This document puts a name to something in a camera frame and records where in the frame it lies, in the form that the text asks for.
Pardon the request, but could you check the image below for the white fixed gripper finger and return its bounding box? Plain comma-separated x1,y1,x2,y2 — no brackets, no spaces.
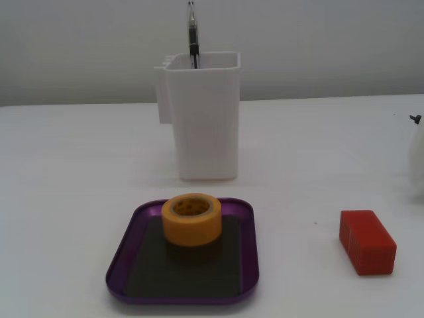
409,124,424,201

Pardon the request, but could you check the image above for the red cube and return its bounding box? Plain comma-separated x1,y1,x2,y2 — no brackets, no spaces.
338,209,398,276

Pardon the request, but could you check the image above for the white plastic box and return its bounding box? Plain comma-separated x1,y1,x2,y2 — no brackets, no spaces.
153,51,242,182

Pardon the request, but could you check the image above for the yellow tape roll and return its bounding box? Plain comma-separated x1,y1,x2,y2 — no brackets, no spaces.
161,193,223,248

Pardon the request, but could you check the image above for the black ballpoint pen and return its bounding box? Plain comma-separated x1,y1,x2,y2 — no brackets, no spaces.
186,1,200,70

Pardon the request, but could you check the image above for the purple metal tray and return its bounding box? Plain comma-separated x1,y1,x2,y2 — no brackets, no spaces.
105,197,260,305

